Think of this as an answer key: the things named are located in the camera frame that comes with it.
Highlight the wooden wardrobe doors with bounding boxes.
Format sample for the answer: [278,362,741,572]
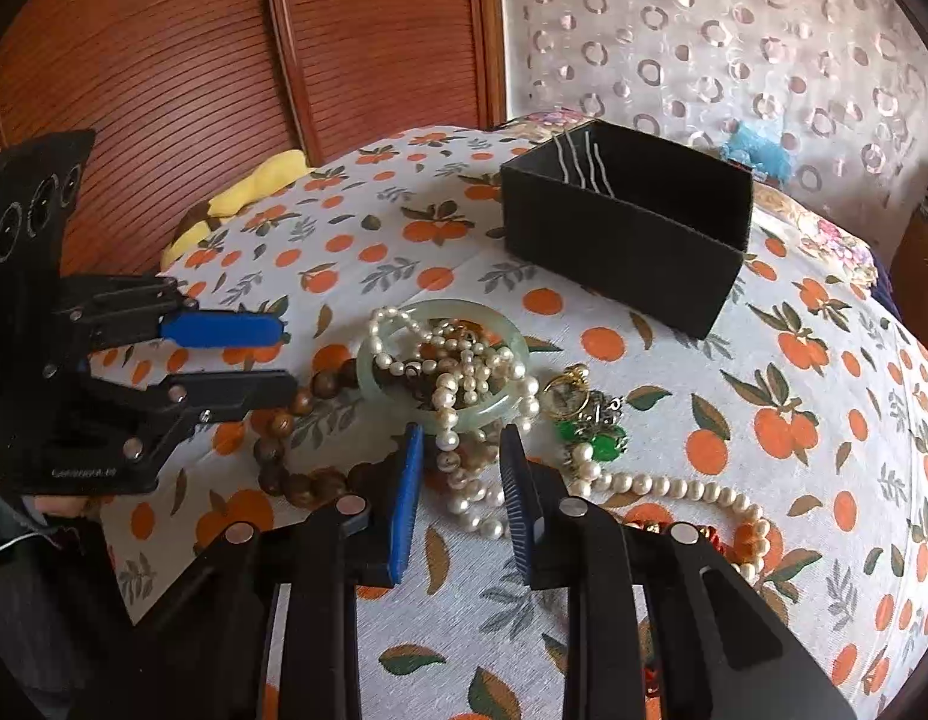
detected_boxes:
[0,0,510,280]

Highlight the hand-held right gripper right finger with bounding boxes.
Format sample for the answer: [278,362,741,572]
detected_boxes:
[498,422,859,720]

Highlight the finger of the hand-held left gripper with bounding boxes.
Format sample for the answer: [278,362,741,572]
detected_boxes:
[59,277,290,351]
[83,369,301,470]

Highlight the sheer ring-pattern curtain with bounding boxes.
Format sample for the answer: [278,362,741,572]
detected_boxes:
[497,0,928,242]

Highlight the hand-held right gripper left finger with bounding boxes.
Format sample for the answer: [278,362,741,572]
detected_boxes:
[126,422,426,720]

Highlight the white pearl necklace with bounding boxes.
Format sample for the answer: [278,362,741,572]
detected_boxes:
[367,305,773,583]

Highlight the blue plush toy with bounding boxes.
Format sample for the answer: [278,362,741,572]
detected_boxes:
[722,119,795,182]

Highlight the brown wooden bead bracelet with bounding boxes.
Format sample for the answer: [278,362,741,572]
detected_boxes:
[254,330,465,515]

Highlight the red bead bracelet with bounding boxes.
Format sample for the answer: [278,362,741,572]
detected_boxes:
[621,516,736,700]

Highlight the person's left forearm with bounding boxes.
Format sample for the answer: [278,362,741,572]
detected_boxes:
[0,484,146,720]

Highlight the green gem charm cluster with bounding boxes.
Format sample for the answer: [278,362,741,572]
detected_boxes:
[554,390,630,478]

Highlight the pale green jade bangle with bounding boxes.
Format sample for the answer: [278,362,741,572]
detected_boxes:
[356,299,531,437]

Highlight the orange-print tablecloth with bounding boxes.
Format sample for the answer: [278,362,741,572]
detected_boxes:
[96,124,928,720]

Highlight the person's left hand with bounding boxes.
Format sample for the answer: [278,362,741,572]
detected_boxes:
[0,465,99,520]

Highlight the gold ring pendant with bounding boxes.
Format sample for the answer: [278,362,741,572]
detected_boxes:
[542,364,593,422]

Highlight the black box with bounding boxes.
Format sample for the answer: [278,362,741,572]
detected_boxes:
[500,120,756,341]

